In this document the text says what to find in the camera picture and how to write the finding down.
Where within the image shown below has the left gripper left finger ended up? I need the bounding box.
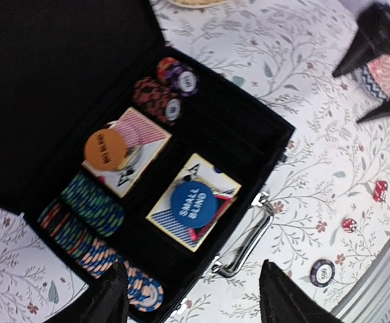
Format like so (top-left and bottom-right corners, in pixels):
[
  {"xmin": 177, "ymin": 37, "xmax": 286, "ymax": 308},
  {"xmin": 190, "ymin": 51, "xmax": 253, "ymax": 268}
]
[{"xmin": 70, "ymin": 261, "xmax": 129, "ymax": 322}]

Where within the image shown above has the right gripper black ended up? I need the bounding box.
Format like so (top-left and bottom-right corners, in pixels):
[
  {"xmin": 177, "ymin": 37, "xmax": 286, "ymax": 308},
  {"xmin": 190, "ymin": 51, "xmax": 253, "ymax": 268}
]
[{"xmin": 332, "ymin": 1, "xmax": 390, "ymax": 123}]

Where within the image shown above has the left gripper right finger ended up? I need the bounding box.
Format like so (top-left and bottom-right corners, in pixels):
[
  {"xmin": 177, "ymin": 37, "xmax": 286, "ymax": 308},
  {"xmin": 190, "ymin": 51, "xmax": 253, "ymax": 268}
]
[{"xmin": 259, "ymin": 260, "xmax": 341, "ymax": 323}]

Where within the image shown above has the black white dealer button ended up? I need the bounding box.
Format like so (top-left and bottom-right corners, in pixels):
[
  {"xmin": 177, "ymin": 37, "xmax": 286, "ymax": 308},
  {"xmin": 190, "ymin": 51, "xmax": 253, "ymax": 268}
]
[{"xmin": 309, "ymin": 259, "xmax": 336, "ymax": 288}]

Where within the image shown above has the red die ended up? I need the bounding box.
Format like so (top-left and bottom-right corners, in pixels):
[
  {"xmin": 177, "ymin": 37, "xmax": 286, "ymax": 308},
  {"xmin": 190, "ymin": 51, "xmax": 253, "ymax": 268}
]
[{"xmin": 342, "ymin": 218, "xmax": 358, "ymax": 233}]

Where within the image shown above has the black triangle card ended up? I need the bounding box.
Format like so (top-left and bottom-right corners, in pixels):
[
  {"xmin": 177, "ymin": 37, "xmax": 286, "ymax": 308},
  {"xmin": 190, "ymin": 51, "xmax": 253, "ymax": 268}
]
[{"xmin": 188, "ymin": 192, "xmax": 235, "ymax": 242}]

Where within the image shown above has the red dice pair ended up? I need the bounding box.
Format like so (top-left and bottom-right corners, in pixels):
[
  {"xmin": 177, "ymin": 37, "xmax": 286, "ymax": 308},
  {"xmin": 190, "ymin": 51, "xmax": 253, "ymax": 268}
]
[{"xmin": 373, "ymin": 180, "xmax": 389, "ymax": 203}]

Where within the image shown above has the blue small blind button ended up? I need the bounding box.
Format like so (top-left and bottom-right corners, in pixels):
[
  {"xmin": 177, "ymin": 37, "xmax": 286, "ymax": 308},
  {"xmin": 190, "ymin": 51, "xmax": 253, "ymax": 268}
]
[{"xmin": 170, "ymin": 181, "xmax": 217, "ymax": 228}]

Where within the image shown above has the black poker case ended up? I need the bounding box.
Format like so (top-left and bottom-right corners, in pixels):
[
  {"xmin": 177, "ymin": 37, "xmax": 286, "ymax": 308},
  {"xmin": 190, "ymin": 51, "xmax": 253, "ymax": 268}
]
[{"xmin": 0, "ymin": 1, "xmax": 294, "ymax": 322}]

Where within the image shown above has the blue card deck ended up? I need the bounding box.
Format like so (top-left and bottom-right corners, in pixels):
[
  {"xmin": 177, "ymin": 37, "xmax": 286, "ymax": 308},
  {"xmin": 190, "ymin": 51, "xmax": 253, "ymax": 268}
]
[{"xmin": 146, "ymin": 153, "xmax": 241, "ymax": 252}]

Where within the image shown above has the orange big blind button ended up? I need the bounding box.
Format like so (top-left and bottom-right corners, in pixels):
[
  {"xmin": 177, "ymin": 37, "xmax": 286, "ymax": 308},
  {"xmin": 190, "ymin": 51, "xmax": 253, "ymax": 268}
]
[{"xmin": 83, "ymin": 129, "xmax": 127, "ymax": 171}]

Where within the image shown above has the red card deck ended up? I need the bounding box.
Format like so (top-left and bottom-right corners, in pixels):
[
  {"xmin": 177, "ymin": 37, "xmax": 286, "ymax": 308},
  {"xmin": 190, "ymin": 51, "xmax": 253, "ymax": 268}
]
[{"xmin": 82, "ymin": 108, "xmax": 171, "ymax": 198}]

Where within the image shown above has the red patterned bowl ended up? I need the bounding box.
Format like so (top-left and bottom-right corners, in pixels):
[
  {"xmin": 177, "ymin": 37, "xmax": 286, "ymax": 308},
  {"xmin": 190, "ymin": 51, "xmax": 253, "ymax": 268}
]
[{"xmin": 360, "ymin": 55, "xmax": 390, "ymax": 102}]

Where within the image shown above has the blue chip row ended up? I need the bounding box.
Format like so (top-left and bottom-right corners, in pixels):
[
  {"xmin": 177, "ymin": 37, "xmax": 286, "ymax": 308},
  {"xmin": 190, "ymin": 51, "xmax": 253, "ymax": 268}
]
[{"xmin": 37, "ymin": 199, "xmax": 164, "ymax": 312}]

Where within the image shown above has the green chip row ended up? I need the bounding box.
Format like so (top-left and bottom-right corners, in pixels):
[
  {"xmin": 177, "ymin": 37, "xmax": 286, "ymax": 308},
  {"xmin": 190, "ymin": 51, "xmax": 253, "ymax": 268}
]
[{"xmin": 60, "ymin": 172, "xmax": 125, "ymax": 237}]

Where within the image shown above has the dark chip stack 500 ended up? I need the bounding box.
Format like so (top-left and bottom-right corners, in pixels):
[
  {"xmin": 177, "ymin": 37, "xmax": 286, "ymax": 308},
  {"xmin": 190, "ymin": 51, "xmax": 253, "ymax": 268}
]
[{"xmin": 157, "ymin": 57, "xmax": 199, "ymax": 97}]

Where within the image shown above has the woven bamboo tray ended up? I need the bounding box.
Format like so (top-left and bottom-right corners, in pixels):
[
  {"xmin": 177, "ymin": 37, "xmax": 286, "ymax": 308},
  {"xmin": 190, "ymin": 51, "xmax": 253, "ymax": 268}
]
[{"xmin": 169, "ymin": 0, "xmax": 227, "ymax": 9}]

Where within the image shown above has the dark chip stack 100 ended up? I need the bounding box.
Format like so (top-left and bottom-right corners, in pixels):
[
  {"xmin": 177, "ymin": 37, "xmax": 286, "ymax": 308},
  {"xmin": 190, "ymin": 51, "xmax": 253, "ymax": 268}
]
[{"xmin": 132, "ymin": 77, "xmax": 182, "ymax": 126}]

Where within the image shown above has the front aluminium rail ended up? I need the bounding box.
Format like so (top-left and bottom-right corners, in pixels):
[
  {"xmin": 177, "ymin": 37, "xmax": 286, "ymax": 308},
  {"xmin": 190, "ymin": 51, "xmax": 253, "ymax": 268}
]
[{"xmin": 331, "ymin": 239, "xmax": 390, "ymax": 322}]

